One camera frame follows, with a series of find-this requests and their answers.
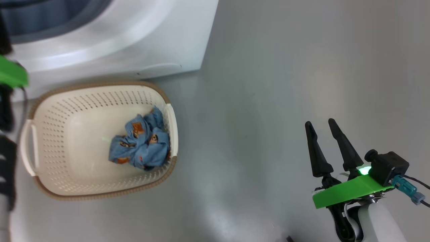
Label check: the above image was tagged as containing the white front-load washing machine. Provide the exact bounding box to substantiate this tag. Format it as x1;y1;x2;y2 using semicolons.
0;0;219;101

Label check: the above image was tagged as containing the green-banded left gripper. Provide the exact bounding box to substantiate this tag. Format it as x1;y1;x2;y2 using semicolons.
0;9;29;132

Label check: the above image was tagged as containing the thin black right gripper cable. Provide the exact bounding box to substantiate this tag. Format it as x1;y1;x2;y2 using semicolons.
401;174;430;207

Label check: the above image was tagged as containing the blue bear-print garment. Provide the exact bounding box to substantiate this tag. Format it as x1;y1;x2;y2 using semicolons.
108;107;171;171

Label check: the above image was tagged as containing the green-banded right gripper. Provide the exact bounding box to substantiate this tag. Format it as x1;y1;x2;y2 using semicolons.
305;118;395;242

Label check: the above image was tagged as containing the grey rubber door seal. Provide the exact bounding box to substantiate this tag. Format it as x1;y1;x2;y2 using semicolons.
0;0;113;44

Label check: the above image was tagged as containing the teal cable connector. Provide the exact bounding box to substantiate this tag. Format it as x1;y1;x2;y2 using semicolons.
391;175;425;205

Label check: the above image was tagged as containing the cream perforated laundry basket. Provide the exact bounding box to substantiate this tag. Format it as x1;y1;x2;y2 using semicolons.
19;81;178;201

